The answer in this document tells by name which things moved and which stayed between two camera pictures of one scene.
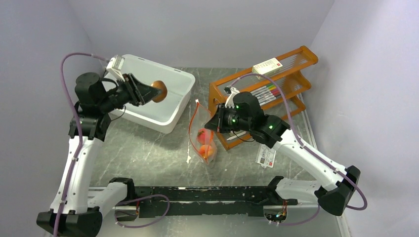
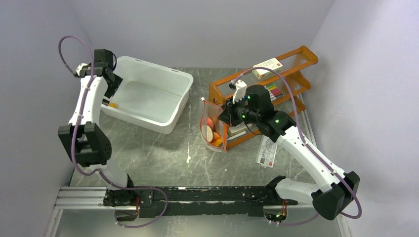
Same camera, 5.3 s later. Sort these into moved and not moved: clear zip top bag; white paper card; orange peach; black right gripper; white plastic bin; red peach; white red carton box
Moved: orange peach; black right gripper; clear zip top bag; red peach
Not moved: white plastic bin; white paper card; white red carton box
